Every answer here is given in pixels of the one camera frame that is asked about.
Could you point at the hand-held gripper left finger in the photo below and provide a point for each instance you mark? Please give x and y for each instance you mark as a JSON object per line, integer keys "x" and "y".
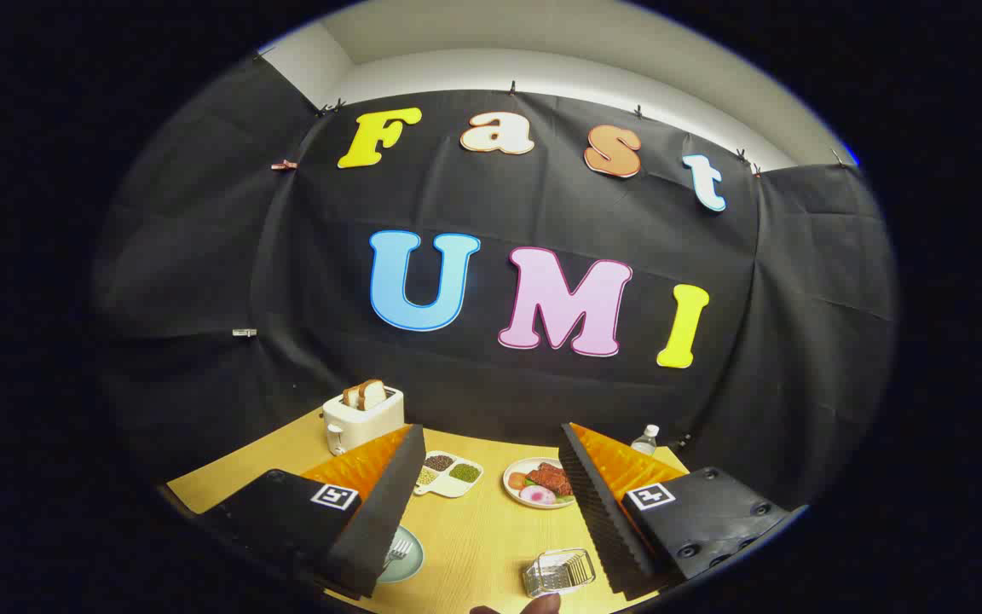
{"x": 380, "y": 520}

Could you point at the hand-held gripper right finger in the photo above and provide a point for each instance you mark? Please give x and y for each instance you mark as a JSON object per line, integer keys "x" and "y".
{"x": 602, "y": 520}

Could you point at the metal fork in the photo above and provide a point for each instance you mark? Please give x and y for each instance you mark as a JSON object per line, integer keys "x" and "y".
{"x": 397, "y": 552}

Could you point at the light green plate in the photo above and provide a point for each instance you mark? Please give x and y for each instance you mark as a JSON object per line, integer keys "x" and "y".
{"x": 410, "y": 564}

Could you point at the pile of yellow beans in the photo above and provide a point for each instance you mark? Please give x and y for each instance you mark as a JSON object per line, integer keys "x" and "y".
{"x": 427, "y": 477}

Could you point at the brown meat steak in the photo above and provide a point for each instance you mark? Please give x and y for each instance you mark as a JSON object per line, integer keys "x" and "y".
{"x": 549, "y": 478}

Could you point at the pink round slice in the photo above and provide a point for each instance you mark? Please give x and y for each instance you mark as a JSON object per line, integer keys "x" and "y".
{"x": 538, "y": 495}

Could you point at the white divided tray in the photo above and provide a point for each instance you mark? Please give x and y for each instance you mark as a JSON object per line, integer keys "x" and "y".
{"x": 444, "y": 488}

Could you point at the pile of white rice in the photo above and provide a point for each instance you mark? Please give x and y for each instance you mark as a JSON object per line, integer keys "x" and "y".
{"x": 448, "y": 487}

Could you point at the pile of dark beans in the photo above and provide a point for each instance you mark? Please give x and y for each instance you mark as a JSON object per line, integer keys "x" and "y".
{"x": 440, "y": 463}

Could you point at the green label plastic bottle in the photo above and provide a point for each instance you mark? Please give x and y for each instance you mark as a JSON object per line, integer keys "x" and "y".
{"x": 645, "y": 442}

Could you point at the white oval food plate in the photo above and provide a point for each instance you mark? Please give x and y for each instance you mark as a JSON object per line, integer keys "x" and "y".
{"x": 511, "y": 495}

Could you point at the orange round slice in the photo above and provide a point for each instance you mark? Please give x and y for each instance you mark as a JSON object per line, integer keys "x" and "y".
{"x": 516, "y": 480}

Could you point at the white toaster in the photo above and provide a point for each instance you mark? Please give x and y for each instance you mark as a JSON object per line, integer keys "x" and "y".
{"x": 363, "y": 426}

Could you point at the pile of green beans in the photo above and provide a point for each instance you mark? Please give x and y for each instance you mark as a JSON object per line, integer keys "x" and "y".
{"x": 465, "y": 472}

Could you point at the large bread slice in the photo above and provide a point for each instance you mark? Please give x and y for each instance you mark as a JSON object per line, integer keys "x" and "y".
{"x": 373, "y": 394}

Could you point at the small bread slice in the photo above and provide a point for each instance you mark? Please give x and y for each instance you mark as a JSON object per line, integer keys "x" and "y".
{"x": 351, "y": 396}

